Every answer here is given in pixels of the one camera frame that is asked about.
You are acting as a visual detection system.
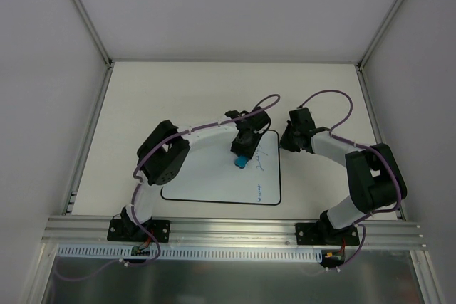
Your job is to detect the aluminium front rail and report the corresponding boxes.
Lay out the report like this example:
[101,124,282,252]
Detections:
[41,215,428,251]

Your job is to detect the aluminium corner post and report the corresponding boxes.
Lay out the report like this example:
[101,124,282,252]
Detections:
[71,0,113,67]
[357,0,406,70]

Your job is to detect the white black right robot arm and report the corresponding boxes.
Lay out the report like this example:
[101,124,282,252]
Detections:
[280,120,408,244]

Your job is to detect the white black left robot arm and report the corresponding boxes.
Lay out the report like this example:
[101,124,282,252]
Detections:
[123,112,271,241]

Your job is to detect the white slotted cable duct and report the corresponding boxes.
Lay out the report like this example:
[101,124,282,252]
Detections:
[56,243,323,263]

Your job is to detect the aluminium left corner post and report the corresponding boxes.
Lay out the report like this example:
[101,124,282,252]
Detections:
[71,0,113,67]

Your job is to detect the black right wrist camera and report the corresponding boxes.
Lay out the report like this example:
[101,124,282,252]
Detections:
[289,108,316,131]

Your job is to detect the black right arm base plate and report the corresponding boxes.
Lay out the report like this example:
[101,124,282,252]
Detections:
[294,222,360,246]

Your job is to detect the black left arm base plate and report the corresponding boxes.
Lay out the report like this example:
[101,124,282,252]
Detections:
[107,216,171,243]

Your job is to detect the shiny metal front panel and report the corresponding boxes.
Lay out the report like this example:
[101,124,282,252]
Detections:
[43,252,423,303]

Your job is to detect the white whiteboard black rim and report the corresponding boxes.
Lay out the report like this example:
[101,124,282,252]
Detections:
[161,130,281,206]

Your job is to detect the blue whiteboard eraser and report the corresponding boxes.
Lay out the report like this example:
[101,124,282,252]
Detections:
[234,156,249,169]

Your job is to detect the aluminium right corner post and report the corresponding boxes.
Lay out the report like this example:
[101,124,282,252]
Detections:
[357,0,406,70]

